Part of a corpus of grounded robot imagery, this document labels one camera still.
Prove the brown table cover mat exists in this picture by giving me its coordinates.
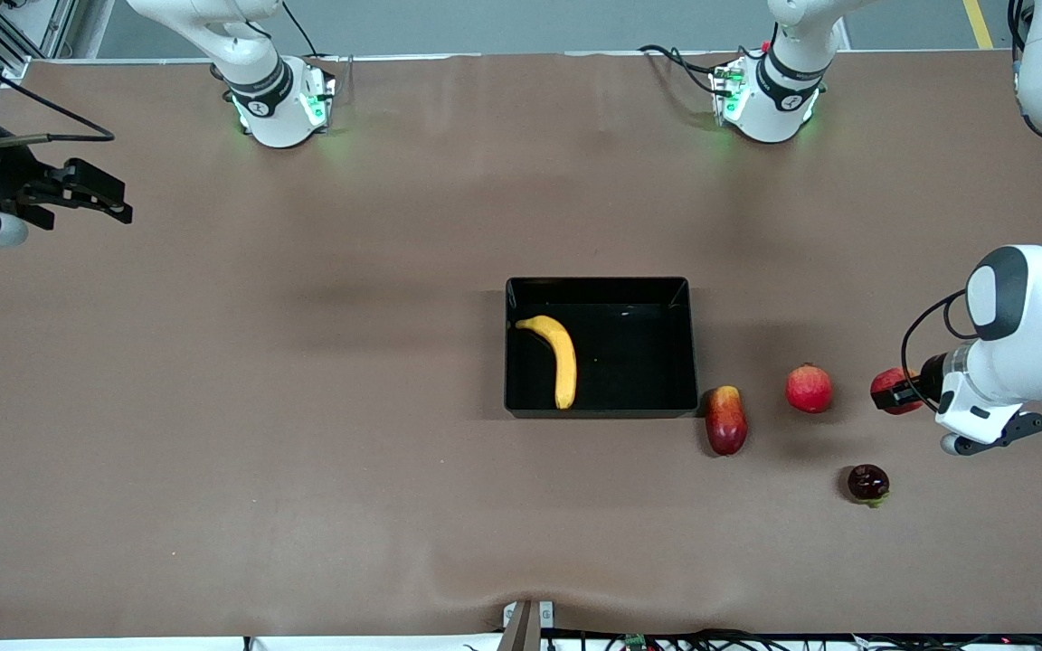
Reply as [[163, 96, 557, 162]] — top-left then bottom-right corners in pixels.
[[0, 50, 1042, 641]]

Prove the yellow floor tape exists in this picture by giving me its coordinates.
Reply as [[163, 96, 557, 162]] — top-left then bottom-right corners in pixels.
[[962, 0, 996, 51]]

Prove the black base cable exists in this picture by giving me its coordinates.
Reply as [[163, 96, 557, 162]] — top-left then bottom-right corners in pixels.
[[281, 0, 321, 60], [637, 43, 734, 96]]

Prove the yellow banana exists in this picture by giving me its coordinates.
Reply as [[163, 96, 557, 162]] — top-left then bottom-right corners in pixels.
[[515, 315, 578, 410]]

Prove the black left base cable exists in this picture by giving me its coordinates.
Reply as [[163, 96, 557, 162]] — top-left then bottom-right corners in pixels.
[[637, 43, 734, 96]]

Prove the dark purple mangosteen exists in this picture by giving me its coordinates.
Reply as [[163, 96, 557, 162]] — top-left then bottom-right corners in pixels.
[[848, 464, 891, 509]]

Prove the aluminium frame profile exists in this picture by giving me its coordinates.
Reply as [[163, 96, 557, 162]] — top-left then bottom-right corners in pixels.
[[0, 0, 115, 87]]

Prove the red yellow apple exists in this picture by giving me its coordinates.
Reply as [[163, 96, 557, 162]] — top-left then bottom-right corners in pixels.
[[870, 366, 924, 416]]

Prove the red yellow mango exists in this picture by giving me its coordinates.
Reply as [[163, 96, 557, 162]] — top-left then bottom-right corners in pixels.
[[705, 385, 748, 457]]

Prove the grey metal mount bracket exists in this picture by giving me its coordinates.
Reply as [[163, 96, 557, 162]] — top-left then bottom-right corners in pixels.
[[496, 599, 555, 651]]

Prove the red pomegranate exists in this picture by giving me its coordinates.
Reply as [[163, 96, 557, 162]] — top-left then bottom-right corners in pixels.
[[785, 363, 834, 414]]

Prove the black right base cable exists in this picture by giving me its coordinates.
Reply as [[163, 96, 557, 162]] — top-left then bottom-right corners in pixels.
[[281, 0, 321, 60]]

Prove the black rectangular plastic box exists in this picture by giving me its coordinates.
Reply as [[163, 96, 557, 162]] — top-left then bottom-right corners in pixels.
[[504, 277, 700, 419]]

